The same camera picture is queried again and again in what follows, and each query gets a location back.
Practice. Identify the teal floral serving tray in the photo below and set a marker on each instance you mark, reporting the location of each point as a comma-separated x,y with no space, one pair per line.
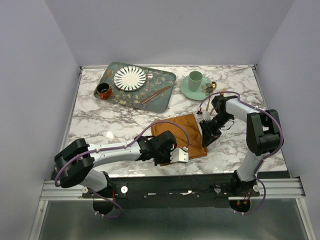
133,99

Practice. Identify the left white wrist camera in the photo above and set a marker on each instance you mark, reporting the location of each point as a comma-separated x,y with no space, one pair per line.
179,156

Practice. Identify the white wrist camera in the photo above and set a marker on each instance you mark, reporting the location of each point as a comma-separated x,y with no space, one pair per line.
179,156
205,116

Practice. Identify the copper table knife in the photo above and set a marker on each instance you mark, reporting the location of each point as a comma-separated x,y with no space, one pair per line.
155,94

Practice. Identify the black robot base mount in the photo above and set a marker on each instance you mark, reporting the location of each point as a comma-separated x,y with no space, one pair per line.
178,191

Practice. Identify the copper fork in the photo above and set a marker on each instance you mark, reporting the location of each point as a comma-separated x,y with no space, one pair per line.
209,107

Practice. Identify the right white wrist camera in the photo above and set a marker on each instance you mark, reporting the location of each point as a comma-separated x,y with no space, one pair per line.
205,116

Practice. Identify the mint green saucer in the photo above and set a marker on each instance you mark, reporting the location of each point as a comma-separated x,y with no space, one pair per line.
196,91

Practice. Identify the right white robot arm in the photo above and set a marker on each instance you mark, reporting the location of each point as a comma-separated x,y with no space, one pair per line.
264,136

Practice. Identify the mint green cup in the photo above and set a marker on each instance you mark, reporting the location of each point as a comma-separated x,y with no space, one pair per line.
194,80

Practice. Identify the copper black mug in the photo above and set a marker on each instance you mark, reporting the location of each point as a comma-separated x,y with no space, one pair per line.
103,91

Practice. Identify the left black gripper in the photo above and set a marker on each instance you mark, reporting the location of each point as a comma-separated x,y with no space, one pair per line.
168,160

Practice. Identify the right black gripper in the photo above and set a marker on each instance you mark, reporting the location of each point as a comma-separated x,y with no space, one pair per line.
208,133

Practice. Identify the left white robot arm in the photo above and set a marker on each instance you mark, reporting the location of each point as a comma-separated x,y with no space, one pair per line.
75,163

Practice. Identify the white black striped plate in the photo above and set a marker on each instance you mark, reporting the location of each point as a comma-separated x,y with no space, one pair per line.
129,78

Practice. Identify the gold spoon with flower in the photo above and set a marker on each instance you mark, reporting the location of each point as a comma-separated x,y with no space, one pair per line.
208,88

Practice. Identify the aluminium frame rail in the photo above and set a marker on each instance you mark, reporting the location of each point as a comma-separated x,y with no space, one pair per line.
285,188

